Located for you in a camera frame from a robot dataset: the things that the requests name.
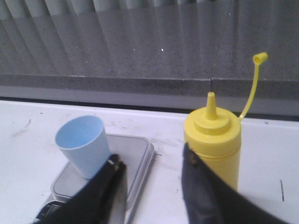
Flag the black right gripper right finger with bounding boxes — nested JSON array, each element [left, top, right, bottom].
[[181, 143, 287, 224]]

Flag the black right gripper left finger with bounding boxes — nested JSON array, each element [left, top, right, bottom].
[[34, 154, 127, 224]]

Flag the yellow squeeze bottle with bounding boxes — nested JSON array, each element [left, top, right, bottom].
[[184, 52, 269, 190]]

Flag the light blue plastic cup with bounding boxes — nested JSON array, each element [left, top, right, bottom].
[[55, 116, 111, 179]]

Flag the silver digital kitchen scale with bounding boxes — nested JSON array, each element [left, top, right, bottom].
[[34, 134, 155, 224]]

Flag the grey stone counter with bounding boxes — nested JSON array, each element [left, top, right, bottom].
[[0, 14, 299, 116]]

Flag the grey pleated curtain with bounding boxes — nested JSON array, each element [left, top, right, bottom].
[[0, 0, 299, 22]]

